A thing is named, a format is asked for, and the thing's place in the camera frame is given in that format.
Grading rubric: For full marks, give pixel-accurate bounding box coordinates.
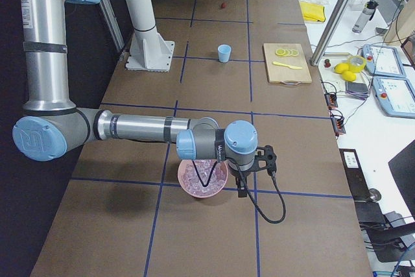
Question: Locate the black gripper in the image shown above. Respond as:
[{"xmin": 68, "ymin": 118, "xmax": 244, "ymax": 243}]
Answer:
[{"xmin": 228, "ymin": 160, "xmax": 256, "ymax": 198}]

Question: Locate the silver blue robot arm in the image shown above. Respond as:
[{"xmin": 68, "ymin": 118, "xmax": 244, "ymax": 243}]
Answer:
[{"xmin": 12, "ymin": 0, "xmax": 260, "ymax": 197}]

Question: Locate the clear ice cubes pile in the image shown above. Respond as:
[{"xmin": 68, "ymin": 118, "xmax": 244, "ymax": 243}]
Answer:
[{"xmin": 181, "ymin": 160, "xmax": 227, "ymax": 193}]

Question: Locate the light blue paper cup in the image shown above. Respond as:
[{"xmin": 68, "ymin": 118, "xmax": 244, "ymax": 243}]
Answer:
[{"xmin": 217, "ymin": 44, "xmax": 231, "ymax": 63}]

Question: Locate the pink bowl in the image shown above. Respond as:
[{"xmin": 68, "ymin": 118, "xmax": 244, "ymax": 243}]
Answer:
[{"xmin": 177, "ymin": 158, "xmax": 229, "ymax": 199}]

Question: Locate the wooden cutting board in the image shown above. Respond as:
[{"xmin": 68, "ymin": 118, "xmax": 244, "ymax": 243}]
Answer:
[{"xmin": 263, "ymin": 43, "xmax": 312, "ymax": 85}]

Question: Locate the yellow plastic knife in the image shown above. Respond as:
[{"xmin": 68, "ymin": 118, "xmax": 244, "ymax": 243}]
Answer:
[{"xmin": 272, "ymin": 61, "xmax": 303, "ymax": 70}]

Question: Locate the dark notebook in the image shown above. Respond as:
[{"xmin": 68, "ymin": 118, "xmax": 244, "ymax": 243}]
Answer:
[{"xmin": 346, "ymin": 81, "xmax": 370, "ymax": 100}]

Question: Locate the whole yellow lemon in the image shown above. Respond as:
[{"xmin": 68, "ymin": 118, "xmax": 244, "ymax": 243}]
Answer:
[
  {"xmin": 341, "ymin": 71, "xmax": 357, "ymax": 82},
  {"xmin": 334, "ymin": 63, "xmax": 350, "ymax": 74}
]

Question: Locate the black monitor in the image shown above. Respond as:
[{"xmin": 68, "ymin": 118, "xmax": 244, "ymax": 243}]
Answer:
[{"xmin": 388, "ymin": 141, "xmax": 415, "ymax": 215}]

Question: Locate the yellow tape roll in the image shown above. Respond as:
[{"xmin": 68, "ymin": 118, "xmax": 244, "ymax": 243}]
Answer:
[{"xmin": 347, "ymin": 55, "xmax": 366, "ymax": 73}]

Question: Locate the lower teach pendant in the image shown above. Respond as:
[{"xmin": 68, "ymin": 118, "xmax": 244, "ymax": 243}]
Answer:
[{"xmin": 372, "ymin": 77, "xmax": 414, "ymax": 119}]

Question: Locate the teach pendant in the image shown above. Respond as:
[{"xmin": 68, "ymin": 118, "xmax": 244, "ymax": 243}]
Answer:
[
  {"xmin": 372, "ymin": 77, "xmax": 414, "ymax": 119},
  {"xmin": 361, "ymin": 44, "xmax": 406, "ymax": 78}
]

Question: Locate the upper teach pendant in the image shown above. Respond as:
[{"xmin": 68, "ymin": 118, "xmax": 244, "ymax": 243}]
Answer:
[{"xmin": 361, "ymin": 44, "xmax": 406, "ymax": 78}]

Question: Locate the yellow cloth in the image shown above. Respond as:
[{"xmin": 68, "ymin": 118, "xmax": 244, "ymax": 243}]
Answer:
[{"xmin": 300, "ymin": 1, "xmax": 326, "ymax": 23}]

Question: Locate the clear water bottle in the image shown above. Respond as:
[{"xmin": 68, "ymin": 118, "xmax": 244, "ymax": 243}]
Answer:
[{"xmin": 351, "ymin": 0, "xmax": 379, "ymax": 33}]

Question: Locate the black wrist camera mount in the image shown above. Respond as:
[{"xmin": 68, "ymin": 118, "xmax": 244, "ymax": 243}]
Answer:
[{"xmin": 253, "ymin": 145, "xmax": 277, "ymax": 176}]

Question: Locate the aluminium frame post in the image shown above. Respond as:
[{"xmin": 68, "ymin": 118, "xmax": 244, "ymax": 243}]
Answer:
[{"xmin": 310, "ymin": 0, "xmax": 350, "ymax": 66}]

